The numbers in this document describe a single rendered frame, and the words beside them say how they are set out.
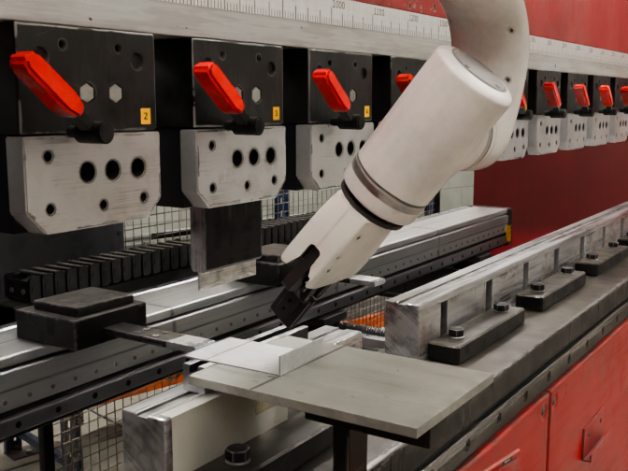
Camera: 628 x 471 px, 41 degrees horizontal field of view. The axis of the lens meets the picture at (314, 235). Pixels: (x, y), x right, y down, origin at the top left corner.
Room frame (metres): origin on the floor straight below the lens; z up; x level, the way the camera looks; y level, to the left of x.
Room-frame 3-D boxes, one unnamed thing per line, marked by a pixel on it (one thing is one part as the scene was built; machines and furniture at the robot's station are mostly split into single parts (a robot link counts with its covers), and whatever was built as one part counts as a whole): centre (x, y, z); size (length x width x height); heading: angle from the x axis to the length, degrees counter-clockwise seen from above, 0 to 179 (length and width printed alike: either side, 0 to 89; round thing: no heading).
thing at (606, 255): (2.07, -0.72, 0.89); 0.30 x 0.05 x 0.03; 147
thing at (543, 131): (1.74, -0.44, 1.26); 0.15 x 0.09 x 0.17; 147
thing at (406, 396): (0.84, -0.03, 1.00); 0.26 x 0.18 x 0.01; 57
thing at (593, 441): (1.69, -0.60, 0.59); 0.15 x 0.02 x 0.07; 147
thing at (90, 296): (1.01, 0.23, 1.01); 0.26 x 0.12 x 0.05; 57
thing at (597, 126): (2.07, -0.66, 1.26); 0.15 x 0.09 x 0.17; 147
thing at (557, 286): (1.73, -0.50, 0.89); 0.30 x 0.05 x 0.03; 147
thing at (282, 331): (0.95, 0.07, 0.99); 0.20 x 0.03 x 0.03; 147
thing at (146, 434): (0.97, 0.07, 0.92); 0.39 x 0.06 x 0.10; 147
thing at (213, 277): (0.92, 0.10, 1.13); 0.10 x 0.02 x 0.10; 147
